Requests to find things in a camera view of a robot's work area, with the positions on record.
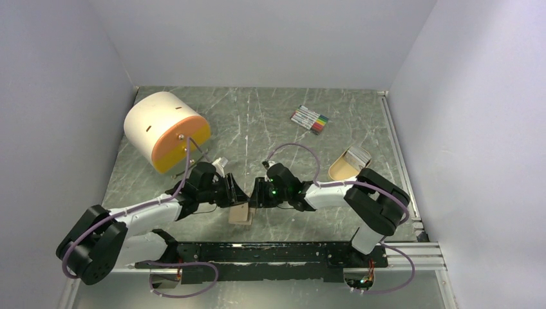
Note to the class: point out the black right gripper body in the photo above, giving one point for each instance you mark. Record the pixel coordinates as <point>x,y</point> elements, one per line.
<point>273,196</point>

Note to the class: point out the stack of cards in tray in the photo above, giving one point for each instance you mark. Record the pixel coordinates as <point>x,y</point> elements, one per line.
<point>357,157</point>

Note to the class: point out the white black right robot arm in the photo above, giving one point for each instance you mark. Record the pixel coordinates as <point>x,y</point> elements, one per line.
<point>381,205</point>

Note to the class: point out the beige oval plastic tray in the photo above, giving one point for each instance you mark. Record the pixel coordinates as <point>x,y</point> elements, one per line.
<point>340,170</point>

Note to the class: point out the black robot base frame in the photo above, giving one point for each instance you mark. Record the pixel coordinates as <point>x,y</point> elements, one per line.
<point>257,261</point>

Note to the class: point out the round pink yellow drawer box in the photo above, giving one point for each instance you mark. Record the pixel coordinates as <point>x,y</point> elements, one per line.
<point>153,125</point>

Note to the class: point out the aluminium table edge rail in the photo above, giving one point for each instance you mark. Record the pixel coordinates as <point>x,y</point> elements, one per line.
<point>446,291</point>

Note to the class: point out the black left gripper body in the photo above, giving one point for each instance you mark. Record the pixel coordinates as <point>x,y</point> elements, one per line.
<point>217,192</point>

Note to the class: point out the pack of coloured marker pens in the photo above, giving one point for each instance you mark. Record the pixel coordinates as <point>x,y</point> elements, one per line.
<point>309,119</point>

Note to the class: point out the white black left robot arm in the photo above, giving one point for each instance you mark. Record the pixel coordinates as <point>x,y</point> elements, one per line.
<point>102,239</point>

